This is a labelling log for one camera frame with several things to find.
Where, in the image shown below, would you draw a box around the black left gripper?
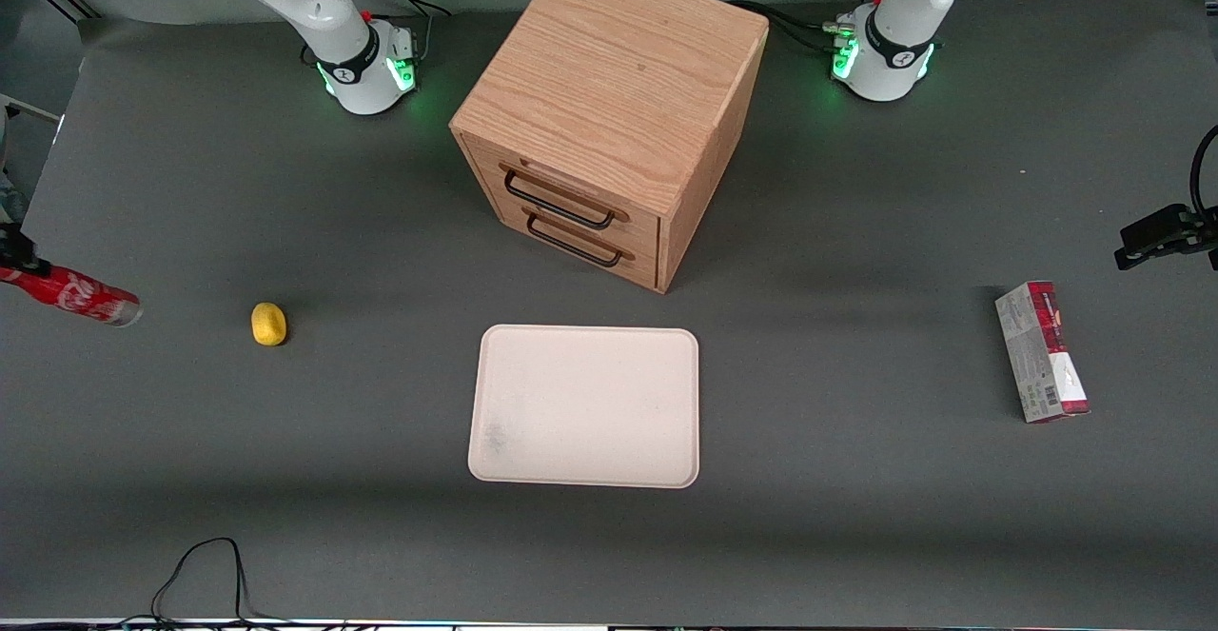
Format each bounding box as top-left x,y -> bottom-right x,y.
1114,204 -> 1218,273

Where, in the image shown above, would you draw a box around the red coke bottle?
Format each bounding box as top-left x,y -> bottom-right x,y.
0,264 -> 144,328

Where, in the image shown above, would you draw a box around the cream rectangular plastic tray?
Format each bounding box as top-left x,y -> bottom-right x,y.
467,325 -> 700,489

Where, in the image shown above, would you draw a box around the grey and red carton box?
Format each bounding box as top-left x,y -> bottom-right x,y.
994,280 -> 1091,424

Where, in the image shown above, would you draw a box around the yellow lemon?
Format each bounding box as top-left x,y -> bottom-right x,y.
250,302 -> 288,347

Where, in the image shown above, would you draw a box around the oak wooden drawer cabinet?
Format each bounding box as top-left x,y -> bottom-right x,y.
449,0 -> 770,294

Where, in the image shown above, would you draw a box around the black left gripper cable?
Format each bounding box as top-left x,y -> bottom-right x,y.
1189,124 -> 1218,218

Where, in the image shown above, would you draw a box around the thin black table-edge cable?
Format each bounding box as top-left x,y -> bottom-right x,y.
90,537 -> 320,631

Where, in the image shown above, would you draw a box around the black left arm base cables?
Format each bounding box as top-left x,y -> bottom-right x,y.
727,0 -> 892,53

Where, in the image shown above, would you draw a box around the black arm base cables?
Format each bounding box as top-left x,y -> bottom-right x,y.
360,0 -> 454,69
727,0 -> 892,53

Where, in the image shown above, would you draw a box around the black right arm base cables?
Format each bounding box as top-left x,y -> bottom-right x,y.
360,0 -> 454,69

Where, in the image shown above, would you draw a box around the black upper drawer handle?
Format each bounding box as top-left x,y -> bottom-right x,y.
503,168 -> 617,231

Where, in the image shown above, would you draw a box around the black drawer handle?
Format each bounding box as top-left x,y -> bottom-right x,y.
503,168 -> 617,231
525,213 -> 625,268

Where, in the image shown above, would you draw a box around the black lower drawer handle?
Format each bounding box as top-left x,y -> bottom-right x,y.
525,213 -> 625,268

